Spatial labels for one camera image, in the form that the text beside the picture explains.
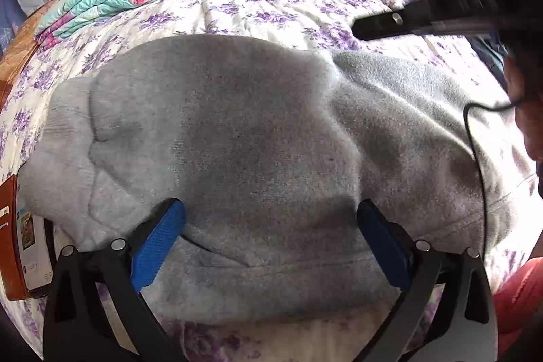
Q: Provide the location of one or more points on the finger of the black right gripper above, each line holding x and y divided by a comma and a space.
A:
419, 18

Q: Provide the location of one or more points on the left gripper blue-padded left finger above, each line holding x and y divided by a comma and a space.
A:
76, 327

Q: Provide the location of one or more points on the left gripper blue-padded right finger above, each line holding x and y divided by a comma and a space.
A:
445, 308

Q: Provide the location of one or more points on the grey fleece sweatpants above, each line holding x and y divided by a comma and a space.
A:
270, 150

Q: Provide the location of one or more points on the red clothing of person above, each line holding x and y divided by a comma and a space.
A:
518, 299

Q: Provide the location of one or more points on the purple floral bed sheet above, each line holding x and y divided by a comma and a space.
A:
303, 25

